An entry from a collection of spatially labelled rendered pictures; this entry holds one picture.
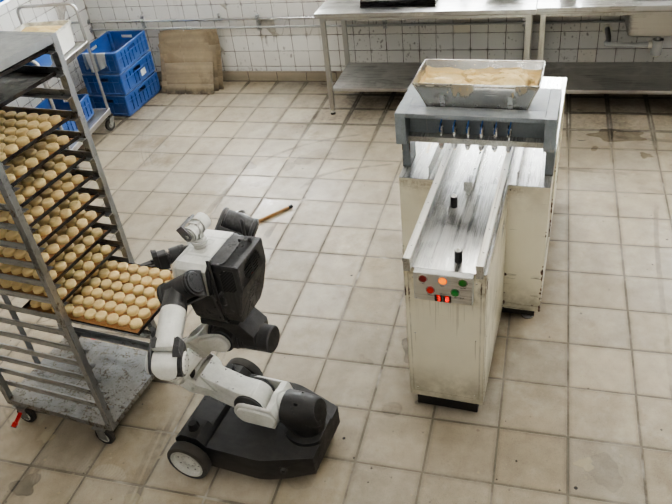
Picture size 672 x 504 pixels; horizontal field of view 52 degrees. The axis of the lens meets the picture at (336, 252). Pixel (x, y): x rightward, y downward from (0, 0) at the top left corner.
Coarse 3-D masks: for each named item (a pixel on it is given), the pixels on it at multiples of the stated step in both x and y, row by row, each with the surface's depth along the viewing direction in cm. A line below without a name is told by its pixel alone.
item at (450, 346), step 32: (448, 192) 324; (480, 192) 321; (448, 224) 303; (480, 224) 300; (416, 256) 286; (448, 256) 284; (480, 288) 276; (416, 320) 297; (448, 320) 292; (480, 320) 286; (416, 352) 309; (448, 352) 303; (480, 352) 297; (416, 384) 321; (448, 384) 315; (480, 384) 308
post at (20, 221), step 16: (0, 176) 243; (16, 208) 251; (16, 224) 255; (32, 240) 260; (32, 256) 263; (48, 272) 270; (48, 288) 272; (64, 320) 282; (80, 352) 294; (80, 368) 299; (96, 384) 306; (96, 400) 310
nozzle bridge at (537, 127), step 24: (408, 96) 333; (552, 96) 317; (408, 120) 327; (432, 120) 326; (456, 120) 322; (480, 120) 309; (504, 120) 305; (528, 120) 302; (552, 120) 299; (408, 144) 339; (480, 144) 320; (504, 144) 316; (528, 144) 312; (552, 144) 305; (552, 168) 323
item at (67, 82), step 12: (60, 48) 261; (60, 60) 262; (72, 84) 269; (72, 96) 270; (72, 108) 273; (84, 120) 278; (84, 144) 283; (96, 156) 287; (96, 168) 288; (108, 192) 297; (108, 204) 299; (120, 228) 307; (120, 240) 310
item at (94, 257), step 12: (96, 252) 310; (108, 252) 308; (84, 264) 299; (96, 264) 302; (72, 276) 297; (84, 276) 295; (12, 288) 294; (24, 288) 290; (36, 288) 289; (60, 288) 287; (72, 288) 290
